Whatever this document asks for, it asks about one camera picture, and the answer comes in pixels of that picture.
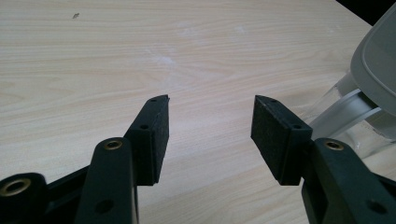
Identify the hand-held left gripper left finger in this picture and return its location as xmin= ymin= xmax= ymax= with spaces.
xmin=74 ymin=94 xmax=171 ymax=224

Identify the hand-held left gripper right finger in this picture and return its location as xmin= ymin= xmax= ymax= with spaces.
xmin=250 ymin=94 xmax=396 ymax=224

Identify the clear jug with white lid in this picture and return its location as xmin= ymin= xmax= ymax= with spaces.
xmin=303 ymin=2 xmax=396 ymax=160

